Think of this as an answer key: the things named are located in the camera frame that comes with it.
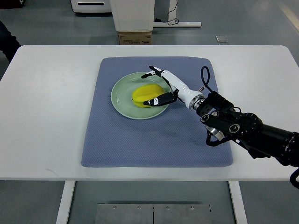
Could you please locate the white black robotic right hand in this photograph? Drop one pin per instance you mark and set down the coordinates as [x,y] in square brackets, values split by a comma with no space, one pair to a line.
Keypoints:
[179,90]

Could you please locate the yellow starfruit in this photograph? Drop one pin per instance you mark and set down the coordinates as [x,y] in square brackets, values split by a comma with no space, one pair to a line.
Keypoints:
[146,93]

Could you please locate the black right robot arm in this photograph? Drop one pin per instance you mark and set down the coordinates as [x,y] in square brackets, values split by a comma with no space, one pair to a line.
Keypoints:
[248,131]

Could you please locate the grey floor socket plate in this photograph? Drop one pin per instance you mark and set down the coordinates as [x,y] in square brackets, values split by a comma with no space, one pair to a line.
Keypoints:
[221,38]

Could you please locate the light green plate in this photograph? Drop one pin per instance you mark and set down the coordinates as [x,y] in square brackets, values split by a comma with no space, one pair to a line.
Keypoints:
[121,96]

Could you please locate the blue textured mat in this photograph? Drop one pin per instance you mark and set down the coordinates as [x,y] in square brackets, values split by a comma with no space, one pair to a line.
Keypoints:
[173,139]

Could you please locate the cardboard box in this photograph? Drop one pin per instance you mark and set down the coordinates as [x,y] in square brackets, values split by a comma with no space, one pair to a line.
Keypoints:
[135,38]

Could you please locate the white desk leg base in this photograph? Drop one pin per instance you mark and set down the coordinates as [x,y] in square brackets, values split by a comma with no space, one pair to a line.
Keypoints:
[172,20]

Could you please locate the white bin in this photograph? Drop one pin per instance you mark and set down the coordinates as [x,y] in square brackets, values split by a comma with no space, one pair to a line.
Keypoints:
[133,15]

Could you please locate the white appliance with slot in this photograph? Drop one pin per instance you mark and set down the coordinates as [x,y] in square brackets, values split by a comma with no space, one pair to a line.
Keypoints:
[91,6]

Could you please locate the dark clothed person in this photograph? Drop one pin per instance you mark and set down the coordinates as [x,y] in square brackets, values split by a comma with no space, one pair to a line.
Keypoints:
[8,43]

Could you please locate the white table frame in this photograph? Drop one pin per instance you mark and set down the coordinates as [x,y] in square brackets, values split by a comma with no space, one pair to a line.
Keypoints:
[234,188]

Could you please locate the metal base plate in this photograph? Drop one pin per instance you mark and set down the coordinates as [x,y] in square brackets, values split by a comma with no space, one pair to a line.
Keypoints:
[153,214]

